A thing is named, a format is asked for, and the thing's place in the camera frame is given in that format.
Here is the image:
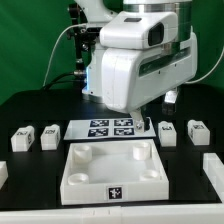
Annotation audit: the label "white front fence bar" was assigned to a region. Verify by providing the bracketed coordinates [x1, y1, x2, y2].
[0, 204, 224, 224]

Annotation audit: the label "white left obstacle block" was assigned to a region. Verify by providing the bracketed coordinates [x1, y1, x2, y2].
[0, 161, 8, 190]

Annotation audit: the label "white right obstacle block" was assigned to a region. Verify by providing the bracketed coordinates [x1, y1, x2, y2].
[203, 153, 224, 204]

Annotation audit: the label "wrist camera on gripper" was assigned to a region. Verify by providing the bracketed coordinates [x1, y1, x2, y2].
[100, 11, 178, 50]

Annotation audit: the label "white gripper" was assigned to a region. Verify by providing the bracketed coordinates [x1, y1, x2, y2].
[101, 32, 197, 132]

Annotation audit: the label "white cable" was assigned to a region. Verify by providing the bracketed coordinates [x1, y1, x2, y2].
[42, 23, 88, 88]

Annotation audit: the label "white obstacle block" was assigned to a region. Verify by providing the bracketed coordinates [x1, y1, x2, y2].
[0, 161, 8, 190]
[203, 153, 224, 204]

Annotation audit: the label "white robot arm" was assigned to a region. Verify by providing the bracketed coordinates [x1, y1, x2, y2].
[75, 0, 197, 132]

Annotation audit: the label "white marker sheet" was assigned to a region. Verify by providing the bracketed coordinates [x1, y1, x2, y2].
[64, 118, 156, 140]

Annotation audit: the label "black cables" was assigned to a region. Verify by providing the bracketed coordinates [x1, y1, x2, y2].
[41, 70, 88, 92]

